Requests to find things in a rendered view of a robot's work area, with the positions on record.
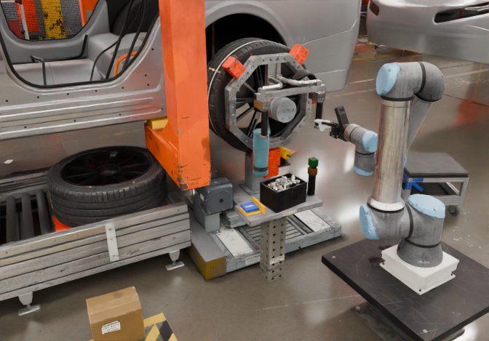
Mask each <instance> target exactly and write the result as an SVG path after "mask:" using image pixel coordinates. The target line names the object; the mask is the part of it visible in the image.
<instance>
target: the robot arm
mask: <svg viewBox="0 0 489 341"><path fill-rule="evenodd" d="M445 88H446V83H445V77H444V76H443V74H442V72H441V71H440V69H438V68H437V67H436V66H435V65H432V64H431V63H427V62H411V63H387V64H385V65H383V66H382V67H381V69H380V71H379V72H378V76H377V79H376V91H377V93H378V94H379V95H380V96H381V109H380V118H379V126H378V134H376V133H375V132H373V131H370V130H367V129H365V128H363V127H360V126H358V125H356V124H349V120H348V118H347V115H346V112H345V109H344V107H343V106H339V107H337V108H335V114H336V116H337V120H334V121H332V122H330V121H328V120H322V119H316V120H314V121H315V122H317V123H318V124H319V129H320V131H322V132H323V131H324V130H325V128H330V127H332V128H331V132H330V136H331V137H334V138H335V139H338V138H339V139H341V140H343V141H345V142H348V141H349V142H350V143H353V144H355V145H356V148H355V157H354V171H355V172H356V173H357V174H360V175H364V176H368V175H371V174H372V173H373V171H375V174H374V183H373V194H372V195H370V196H369V197H368V198H367V204H363V205H361V206H360V208H359V221H360V225H361V228H362V232H363V233H364V235H365V237H366V238H368V239H377V240H378V239H392V238H401V241H400V242H399V244H398V246H397V255H398V256H399V258H400V259H401V260H403V261H404V262H406V263H408V264H410V265H413V266H416V267H420V268H433V267H436V266H438V265H440V264H441V263H442V260H443V252H442V247H441V245H440V241H441V236H442V228H443V223H444V219H445V205H444V204H443V203H442V202H441V201H440V200H438V199H436V198H434V197H432V196H428V195H423V194H421V195H420V194H414V195H411V196H409V198H408V199H407V203H405V202H404V201H403V200H402V199H401V198H400V196H401V189H402V177H403V171H404V167H405V164H406V155H405V154H406V153H407V151H408V149H409V147H410V145H411V144H412V142H413V140H414V138H415V137H416V135H417V133H418V131H419V129H420V128H421V125H422V124H423V122H424V120H425V118H426V117H427V115H428V113H429V111H430V110H431V108H432V106H433V104H434V103H435V102H437V101H439V100H440V99H441V98H442V96H443V95H444V93H445ZM332 133H333V135H334V136H332ZM337 136H338V137H337ZM375 151H376V153H375Z"/></svg>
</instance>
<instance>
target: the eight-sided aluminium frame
mask: <svg viewBox="0 0 489 341"><path fill-rule="evenodd" d="M268 63H271V64H273V63H286V64H287V65H288V66H289V67H290V68H291V70H292V71H293V72H294V73H297V72H298V71H299V70H302V69H304V68H303V67H302V66H301V65H300V63H299V62H297V61H296V60H295V58H294V57H293V56H292V55H291V54H288V53H279V54H270V55H254V56H250V58H249V59H248V60H247V62H246V63H245V64H244V65H243V66H244V67H245V68H246V71H245V72H244V73H243V74H242V75H241V76H240V77H239V79H237V78H234V77H233V79H232V80H231V81H230V82H229V83H228V84H227V86H226V87H225V92H224V94H225V121H226V122H225V124H226V128H227V130H228V131H230V132H231V133H232V134H233V135H235V136H236V137H237V138H239V139H240V140H241V141H242V142H243V143H244V144H245V145H246V146H247V147H248V148H250V149H251V150H253V141H252V140H251V139H250V138H249V137H248V136H247V135H246V134H244V133H243V132H242V131H241V130H240V129H238V128H237V127H236V92H237V91H238V90H239V88H240V87H241V86H242V85H243V83H245V81H246V80H247V79H248V78H249V76H250V75H251V74H252V72H253V71H254V70H255V69H256V68H257V67H258V66H259V65H266V64H268ZM311 103H312V100H311V99H309V93H304V94H301V109H300V113H299V114H298V115H297V116H296V117H295V119H294V120H293V122H292V123H291V124H290V125H289V127H288V128H287V129H286V130H285V131H284V132H283V134H282V135H281V136H280V137H274V138H270V139H269V149H271V148H278V147H282V146H286V145H288V144H289V143H291V140H292V139H293V138H294V136H296V135H297V133H298V132H299V131H300V129H301V128H302V127H303V125H304V124H305V123H306V122H307V121H308V120H309V118H310V117H311Z"/></svg>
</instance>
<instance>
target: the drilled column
mask: <svg viewBox="0 0 489 341"><path fill-rule="evenodd" d="M286 222H287V216H286V217H281V218H279V219H275V220H271V221H268V222H264V223H261V259H260V274H261V275H262V277H263V278H264V279H265V280H266V281H267V283H268V284H270V283H272V282H274V281H278V280H280V279H283V278H284V268H285V237H286ZM280 275H281V276H280ZM279 276H280V277H279ZM266 277H267V278H266Z"/></svg>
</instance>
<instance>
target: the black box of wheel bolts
mask: <svg viewBox="0 0 489 341"><path fill-rule="evenodd" d="M307 184H308V182H306V181H305V180H302V179H301V178H299V177H297V176H295V175H293V174H291V173H289V172H288V173H287V174H283V175H280V176H278V177H274V178H271V179H269V180H265V181H263V182H260V202H261V203H262V204H263V205H264V206H267V207H268V208H269V209H271V210H272V211H274V212H276V213H279V212H282V211H284V210H286V209H289V208H291V207H294V206H297V205H299V204H302V203H304V202H306V190H307Z"/></svg>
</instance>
